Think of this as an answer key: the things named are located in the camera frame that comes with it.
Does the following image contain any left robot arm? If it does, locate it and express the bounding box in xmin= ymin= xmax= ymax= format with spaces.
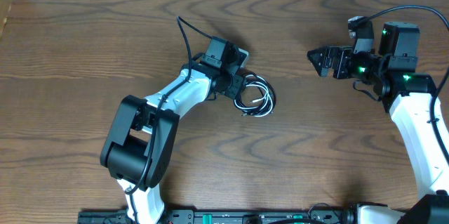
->
xmin=100 ymin=37 xmax=249 ymax=223

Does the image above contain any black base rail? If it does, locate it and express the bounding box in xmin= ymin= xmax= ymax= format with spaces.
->
xmin=76 ymin=202 xmax=358 ymax=224

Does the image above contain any black usb cable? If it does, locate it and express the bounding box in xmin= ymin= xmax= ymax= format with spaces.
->
xmin=234 ymin=72 xmax=277 ymax=118

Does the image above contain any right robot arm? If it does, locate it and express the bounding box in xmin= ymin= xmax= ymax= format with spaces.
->
xmin=307 ymin=22 xmax=448 ymax=223

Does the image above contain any white usb cable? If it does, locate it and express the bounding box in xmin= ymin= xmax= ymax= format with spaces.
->
xmin=234 ymin=79 xmax=274 ymax=118

